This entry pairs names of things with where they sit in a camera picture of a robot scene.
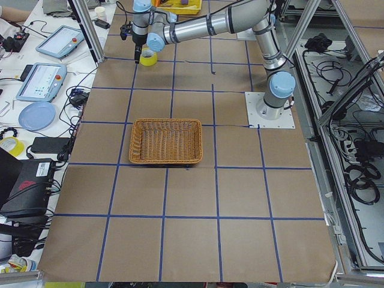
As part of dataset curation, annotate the yellow tape roll on desk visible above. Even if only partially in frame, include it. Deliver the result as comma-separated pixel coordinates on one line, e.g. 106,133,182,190
1,137,25,157

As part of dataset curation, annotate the light blue plate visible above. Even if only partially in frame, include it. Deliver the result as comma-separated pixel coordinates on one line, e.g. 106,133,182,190
18,102,56,131

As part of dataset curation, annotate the black cable bundle right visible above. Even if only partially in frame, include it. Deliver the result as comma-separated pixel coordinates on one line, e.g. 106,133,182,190
341,161,382,208

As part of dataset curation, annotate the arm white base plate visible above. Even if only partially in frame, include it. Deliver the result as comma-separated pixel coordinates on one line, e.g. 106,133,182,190
236,29,257,41
245,92,295,129

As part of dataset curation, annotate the brown wicker basket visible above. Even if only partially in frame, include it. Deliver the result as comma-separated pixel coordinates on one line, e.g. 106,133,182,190
128,118,203,164

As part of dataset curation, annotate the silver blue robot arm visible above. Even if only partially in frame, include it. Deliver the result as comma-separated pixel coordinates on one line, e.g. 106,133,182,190
121,1,296,121

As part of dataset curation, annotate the black bead bracelet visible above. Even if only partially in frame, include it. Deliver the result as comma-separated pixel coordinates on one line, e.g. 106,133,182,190
0,127,18,140

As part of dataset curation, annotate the teach pendant tablet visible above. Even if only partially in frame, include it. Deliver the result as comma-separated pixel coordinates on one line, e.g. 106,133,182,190
16,63,67,102
35,25,85,59

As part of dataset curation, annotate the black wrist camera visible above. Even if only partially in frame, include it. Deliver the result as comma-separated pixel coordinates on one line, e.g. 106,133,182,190
120,24,131,41

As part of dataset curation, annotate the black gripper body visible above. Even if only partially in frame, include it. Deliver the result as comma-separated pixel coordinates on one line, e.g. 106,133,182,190
131,25,148,46

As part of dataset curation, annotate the yellow plastic tray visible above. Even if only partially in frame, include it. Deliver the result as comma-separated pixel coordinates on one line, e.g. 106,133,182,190
151,0,202,16

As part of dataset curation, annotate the lower teach pendant tablet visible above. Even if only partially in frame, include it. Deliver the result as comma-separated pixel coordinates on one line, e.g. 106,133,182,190
16,63,67,102

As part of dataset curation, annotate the upper teach pendant tablet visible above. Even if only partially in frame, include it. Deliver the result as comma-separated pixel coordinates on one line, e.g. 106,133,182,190
35,25,85,59

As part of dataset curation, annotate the aluminium frame post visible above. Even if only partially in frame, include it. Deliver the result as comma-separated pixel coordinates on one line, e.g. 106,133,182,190
68,0,105,64

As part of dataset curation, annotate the black power adapter brick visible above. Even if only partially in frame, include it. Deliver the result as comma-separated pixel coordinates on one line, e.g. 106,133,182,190
28,137,70,154

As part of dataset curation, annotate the yellow packing tape roll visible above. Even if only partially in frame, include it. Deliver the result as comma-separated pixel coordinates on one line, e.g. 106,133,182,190
139,47,158,67

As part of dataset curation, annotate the white paper cup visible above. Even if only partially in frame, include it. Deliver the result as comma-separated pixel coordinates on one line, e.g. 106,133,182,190
94,6,107,22

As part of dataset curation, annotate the black computer box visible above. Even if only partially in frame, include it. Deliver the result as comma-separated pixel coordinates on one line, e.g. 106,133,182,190
1,149,56,219

